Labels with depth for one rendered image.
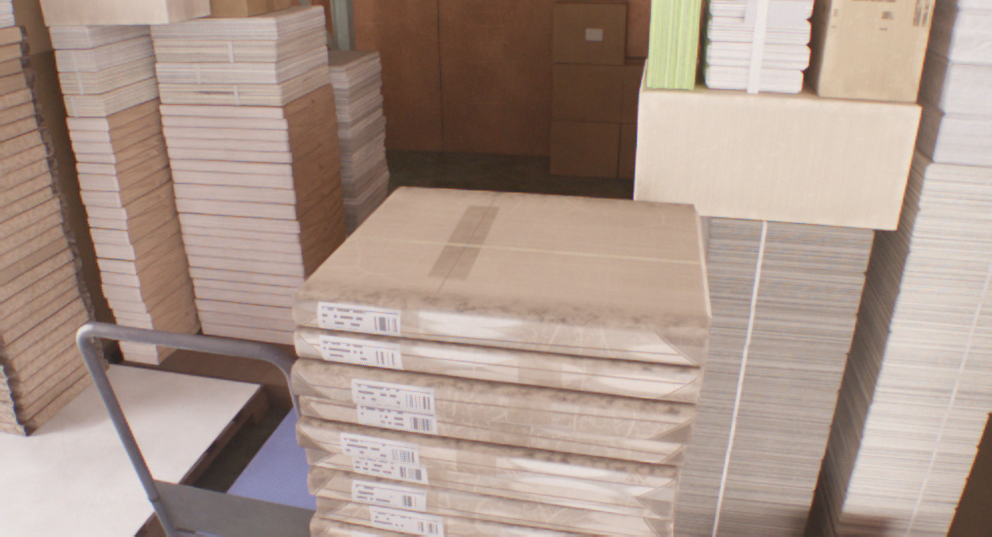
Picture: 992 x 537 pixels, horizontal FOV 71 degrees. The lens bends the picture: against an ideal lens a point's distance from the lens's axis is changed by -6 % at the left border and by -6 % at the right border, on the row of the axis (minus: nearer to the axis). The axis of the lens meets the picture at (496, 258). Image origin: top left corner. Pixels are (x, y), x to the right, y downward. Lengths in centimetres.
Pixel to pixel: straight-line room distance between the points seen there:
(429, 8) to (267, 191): 288
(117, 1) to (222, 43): 33
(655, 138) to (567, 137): 353
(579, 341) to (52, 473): 191
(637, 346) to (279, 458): 146
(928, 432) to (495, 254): 93
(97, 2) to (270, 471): 143
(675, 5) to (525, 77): 393
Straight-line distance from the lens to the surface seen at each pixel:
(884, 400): 149
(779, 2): 123
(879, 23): 126
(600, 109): 468
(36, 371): 262
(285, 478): 204
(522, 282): 87
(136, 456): 164
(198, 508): 168
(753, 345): 138
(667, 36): 122
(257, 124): 249
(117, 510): 224
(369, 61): 305
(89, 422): 262
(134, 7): 236
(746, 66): 125
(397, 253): 95
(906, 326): 142
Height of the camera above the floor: 148
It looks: 24 degrees down
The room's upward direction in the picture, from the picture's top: 1 degrees counter-clockwise
